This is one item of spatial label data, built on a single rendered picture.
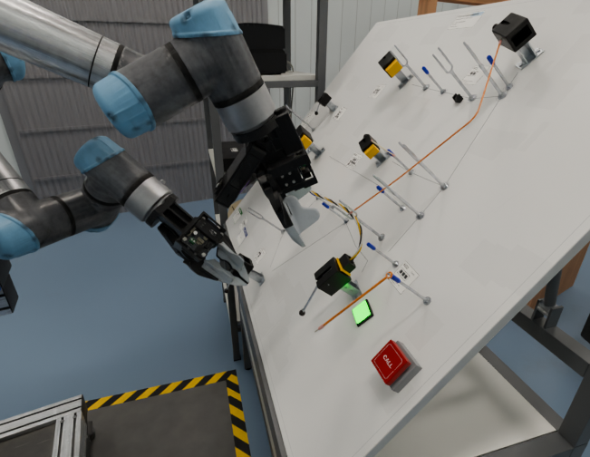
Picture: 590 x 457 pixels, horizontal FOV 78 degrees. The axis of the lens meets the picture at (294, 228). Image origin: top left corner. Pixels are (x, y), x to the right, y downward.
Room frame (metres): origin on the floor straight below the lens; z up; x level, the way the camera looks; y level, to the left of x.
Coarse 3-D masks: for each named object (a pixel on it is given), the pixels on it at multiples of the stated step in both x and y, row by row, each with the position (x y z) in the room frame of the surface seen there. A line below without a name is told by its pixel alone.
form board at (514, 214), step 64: (512, 0) 0.98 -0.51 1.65; (576, 0) 0.81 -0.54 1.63; (448, 64) 0.99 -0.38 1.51; (512, 64) 0.80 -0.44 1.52; (576, 64) 0.68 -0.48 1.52; (320, 128) 1.35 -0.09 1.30; (384, 128) 1.00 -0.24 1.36; (448, 128) 0.80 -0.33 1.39; (512, 128) 0.67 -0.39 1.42; (576, 128) 0.57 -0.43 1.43; (256, 192) 1.40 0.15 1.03; (320, 192) 1.01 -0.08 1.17; (448, 192) 0.65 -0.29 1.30; (512, 192) 0.55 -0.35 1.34; (576, 192) 0.48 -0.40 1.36; (320, 256) 0.79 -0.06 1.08; (448, 256) 0.54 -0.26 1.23; (512, 256) 0.46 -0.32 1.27; (256, 320) 0.78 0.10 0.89; (320, 320) 0.62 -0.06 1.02; (384, 320) 0.52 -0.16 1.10; (448, 320) 0.44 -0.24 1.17; (320, 384) 0.49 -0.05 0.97; (384, 384) 0.42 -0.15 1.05; (320, 448) 0.40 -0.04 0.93
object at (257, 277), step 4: (240, 256) 0.90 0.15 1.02; (244, 256) 0.92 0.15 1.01; (244, 260) 0.88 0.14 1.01; (248, 260) 0.91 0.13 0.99; (244, 264) 0.88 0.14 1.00; (248, 264) 0.88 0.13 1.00; (252, 264) 0.89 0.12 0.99; (228, 268) 0.90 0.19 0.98; (248, 268) 0.88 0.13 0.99; (252, 268) 0.88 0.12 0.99; (232, 272) 0.87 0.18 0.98; (248, 272) 0.88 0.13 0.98; (252, 272) 0.89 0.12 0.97; (256, 272) 0.92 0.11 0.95; (236, 276) 0.87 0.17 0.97; (248, 276) 0.89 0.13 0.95; (252, 276) 0.89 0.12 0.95; (256, 276) 0.90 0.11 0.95; (260, 276) 0.92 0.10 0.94; (256, 280) 0.90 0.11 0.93; (260, 280) 0.90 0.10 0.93; (264, 280) 0.89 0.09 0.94; (228, 284) 0.88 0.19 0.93; (260, 284) 0.89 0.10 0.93
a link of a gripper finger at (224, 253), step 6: (222, 246) 0.58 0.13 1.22; (222, 252) 0.60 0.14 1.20; (228, 252) 0.58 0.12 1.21; (222, 258) 0.59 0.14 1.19; (228, 258) 0.59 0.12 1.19; (234, 258) 0.58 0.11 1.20; (240, 258) 0.56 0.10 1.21; (228, 264) 0.60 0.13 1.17; (234, 264) 0.59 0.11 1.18; (240, 264) 0.58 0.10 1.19; (234, 270) 0.59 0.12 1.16; (240, 270) 0.59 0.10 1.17; (246, 270) 0.59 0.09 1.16; (240, 276) 0.58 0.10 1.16; (246, 276) 0.58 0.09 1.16
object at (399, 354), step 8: (392, 344) 0.44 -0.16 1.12; (384, 352) 0.43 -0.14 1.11; (392, 352) 0.43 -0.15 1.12; (400, 352) 0.42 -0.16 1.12; (376, 360) 0.43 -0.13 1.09; (384, 360) 0.42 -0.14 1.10; (392, 360) 0.41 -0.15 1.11; (400, 360) 0.41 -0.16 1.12; (408, 360) 0.41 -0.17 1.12; (376, 368) 0.42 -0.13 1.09; (384, 368) 0.41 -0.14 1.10; (392, 368) 0.40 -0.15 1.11; (400, 368) 0.40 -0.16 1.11; (384, 376) 0.40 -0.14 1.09; (392, 376) 0.39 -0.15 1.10
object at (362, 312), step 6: (366, 300) 0.57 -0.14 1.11; (360, 306) 0.57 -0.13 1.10; (366, 306) 0.56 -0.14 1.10; (354, 312) 0.57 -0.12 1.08; (360, 312) 0.56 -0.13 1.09; (366, 312) 0.55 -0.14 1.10; (354, 318) 0.56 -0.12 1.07; (360, 318) 0.54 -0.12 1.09; (366, 318) 0.54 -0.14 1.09; (360, 324) 0.54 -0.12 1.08
